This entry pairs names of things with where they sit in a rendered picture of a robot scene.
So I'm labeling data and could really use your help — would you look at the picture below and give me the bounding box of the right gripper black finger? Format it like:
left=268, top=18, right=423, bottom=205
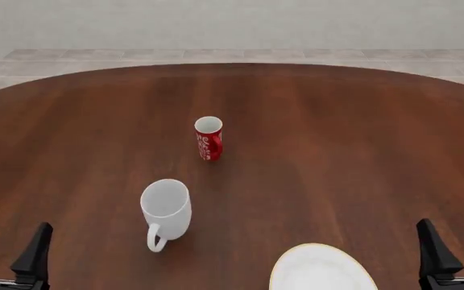
left=416, top=217, right=464, bottom=278

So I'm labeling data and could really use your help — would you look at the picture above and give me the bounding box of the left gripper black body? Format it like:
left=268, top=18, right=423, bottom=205
left=0, top=273, right=51, bottom=290

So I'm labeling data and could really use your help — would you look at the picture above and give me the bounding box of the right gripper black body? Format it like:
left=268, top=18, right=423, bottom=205
left=419, top=272, right=464, bottom=290

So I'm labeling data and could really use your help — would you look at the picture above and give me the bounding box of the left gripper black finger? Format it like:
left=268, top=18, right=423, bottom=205
left=10, top=222, right=54, bottom=280

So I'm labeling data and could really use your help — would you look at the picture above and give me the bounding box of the white plate with gold rim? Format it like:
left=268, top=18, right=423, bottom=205
left=269, top=242, right=379, bottom=290

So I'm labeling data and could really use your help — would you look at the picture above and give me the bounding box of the red mug with white print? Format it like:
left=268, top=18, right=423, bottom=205
left=193, top=115, right=224, bottom=162

